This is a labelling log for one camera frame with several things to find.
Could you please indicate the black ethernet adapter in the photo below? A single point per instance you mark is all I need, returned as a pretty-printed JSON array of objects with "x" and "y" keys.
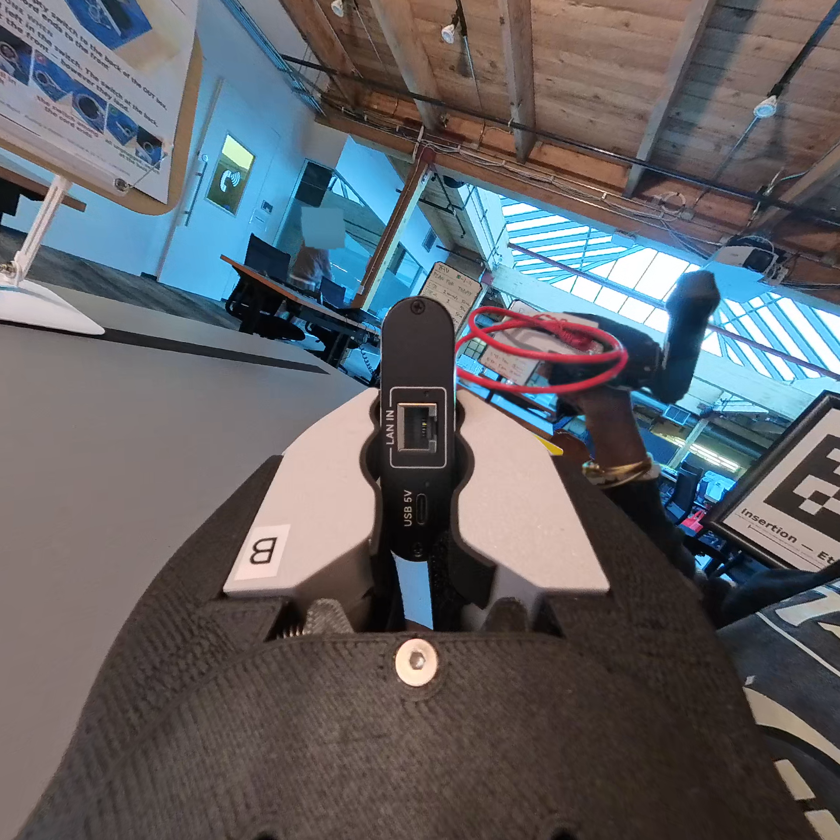
[{"x": 420, "y": 354}]

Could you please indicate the wooden office desk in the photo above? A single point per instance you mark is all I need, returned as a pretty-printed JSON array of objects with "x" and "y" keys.
[{"x": 289, "y": 289}]

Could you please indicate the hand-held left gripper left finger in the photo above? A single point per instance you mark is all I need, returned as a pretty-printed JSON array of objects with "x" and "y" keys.
[{"x": 315, "y": 512}]

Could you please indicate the person's right hand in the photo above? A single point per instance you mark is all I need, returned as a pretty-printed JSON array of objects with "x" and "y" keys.
[{"x": 613, "y": 426}]

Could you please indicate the white sign stand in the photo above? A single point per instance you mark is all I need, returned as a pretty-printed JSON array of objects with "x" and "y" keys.
[{"x": 39, "y": 308}]

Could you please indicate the framed marker sign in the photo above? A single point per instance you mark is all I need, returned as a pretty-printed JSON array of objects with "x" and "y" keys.
[{"x": 800, "y": 485}]

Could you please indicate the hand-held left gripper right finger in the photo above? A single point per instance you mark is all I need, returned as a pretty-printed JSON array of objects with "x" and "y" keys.
[{"x": 525, "y": 518}]

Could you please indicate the person's right forearm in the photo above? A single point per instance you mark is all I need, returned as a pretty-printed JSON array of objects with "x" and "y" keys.
[{"x": 656, "y": 525}]

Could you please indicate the instruction poster board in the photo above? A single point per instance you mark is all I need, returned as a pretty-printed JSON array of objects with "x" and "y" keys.
[{"x": 85, "y": 85}]

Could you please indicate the handwritten whiteboard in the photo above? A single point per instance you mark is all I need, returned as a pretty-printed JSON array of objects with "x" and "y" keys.
[{"x": 449, "y": 292}]

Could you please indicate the white ceiling unit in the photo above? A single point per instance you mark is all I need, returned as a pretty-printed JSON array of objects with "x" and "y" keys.
[{"x": 748, "y": 262}]

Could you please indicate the phone symbol wall sign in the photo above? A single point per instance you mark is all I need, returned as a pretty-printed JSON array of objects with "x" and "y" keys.
[{"x": 229, "y": 174}]

